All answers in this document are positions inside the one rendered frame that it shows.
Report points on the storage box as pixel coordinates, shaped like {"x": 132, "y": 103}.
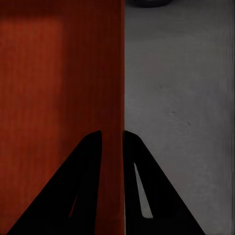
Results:
{"x": 61, "y": 78}

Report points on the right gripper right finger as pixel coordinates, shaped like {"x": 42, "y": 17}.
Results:
{"x": 170, "y": 214}

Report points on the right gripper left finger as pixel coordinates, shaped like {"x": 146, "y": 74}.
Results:
{"x": 67, "y": 204}

